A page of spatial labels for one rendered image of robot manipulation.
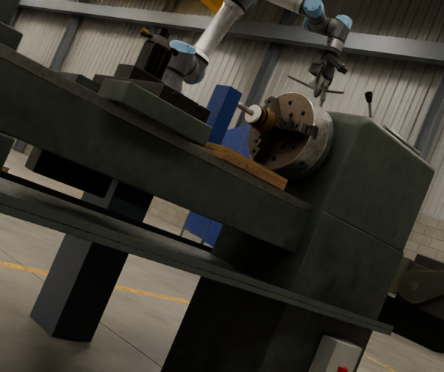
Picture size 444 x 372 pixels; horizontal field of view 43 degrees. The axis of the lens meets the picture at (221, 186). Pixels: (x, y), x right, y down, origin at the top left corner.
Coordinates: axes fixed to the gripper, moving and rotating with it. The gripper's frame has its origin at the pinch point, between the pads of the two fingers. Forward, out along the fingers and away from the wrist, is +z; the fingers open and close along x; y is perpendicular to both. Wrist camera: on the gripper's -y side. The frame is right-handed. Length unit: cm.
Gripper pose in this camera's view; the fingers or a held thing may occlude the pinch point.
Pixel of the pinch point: (317, 94)
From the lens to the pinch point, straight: 239.8
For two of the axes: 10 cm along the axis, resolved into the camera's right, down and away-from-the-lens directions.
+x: -6.9, -3.3, -6.4
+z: -3.9, 9.2, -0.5
